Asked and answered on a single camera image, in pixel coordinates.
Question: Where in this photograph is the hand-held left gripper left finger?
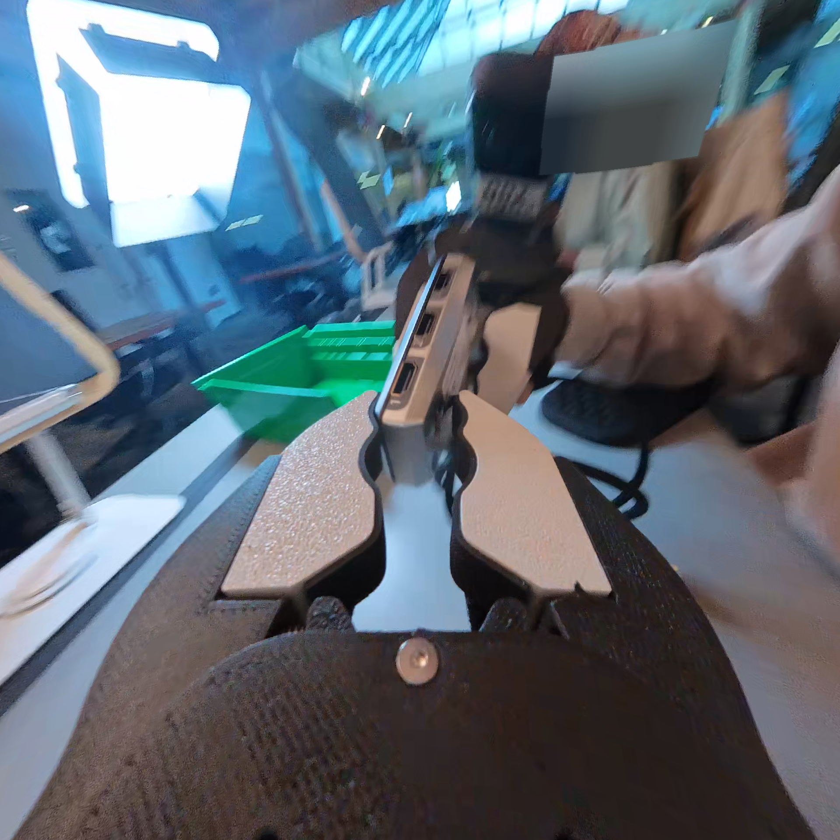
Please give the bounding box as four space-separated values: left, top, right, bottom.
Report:
220 390 387 614

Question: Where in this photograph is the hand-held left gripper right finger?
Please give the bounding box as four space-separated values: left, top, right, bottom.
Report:
450 390 614 630

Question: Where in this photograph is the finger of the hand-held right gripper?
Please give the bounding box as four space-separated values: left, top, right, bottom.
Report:
481 305 543 412

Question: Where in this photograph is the green plastic bin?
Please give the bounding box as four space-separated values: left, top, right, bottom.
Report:
192 320 398 442

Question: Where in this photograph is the beige adjustable stand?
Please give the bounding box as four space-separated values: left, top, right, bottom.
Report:
360 243 398 309

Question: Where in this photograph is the white stand base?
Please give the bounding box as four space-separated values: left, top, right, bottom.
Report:
0 427 188 683

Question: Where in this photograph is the tan jacket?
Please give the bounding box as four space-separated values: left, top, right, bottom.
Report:
676 98 795 257

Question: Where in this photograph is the bright studio light panel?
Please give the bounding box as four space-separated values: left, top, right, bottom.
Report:
26 0 253 249

